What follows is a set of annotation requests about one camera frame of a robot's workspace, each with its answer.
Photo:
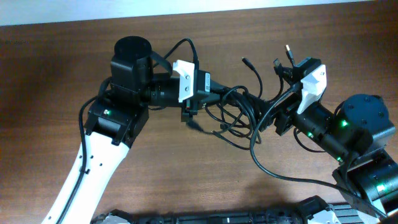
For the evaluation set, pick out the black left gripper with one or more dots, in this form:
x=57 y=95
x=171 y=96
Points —
x=189 y=109

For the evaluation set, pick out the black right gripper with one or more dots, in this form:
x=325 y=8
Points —
x=286 y=111

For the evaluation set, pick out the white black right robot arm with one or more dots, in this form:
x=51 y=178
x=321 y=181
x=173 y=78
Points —
x=355 y=135

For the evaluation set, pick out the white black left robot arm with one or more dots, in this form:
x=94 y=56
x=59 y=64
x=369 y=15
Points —
x=111 y=121

